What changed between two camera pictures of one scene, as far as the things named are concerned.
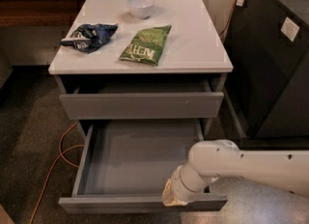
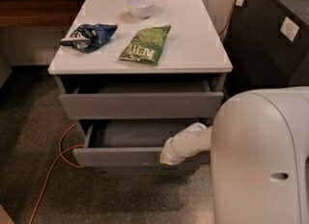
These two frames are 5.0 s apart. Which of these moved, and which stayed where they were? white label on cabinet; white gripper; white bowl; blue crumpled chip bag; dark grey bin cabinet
Moved: white gripper
Stayed: white label on cabinet; blue crumpled chip bag; dark grey bin cabinet; white bowl
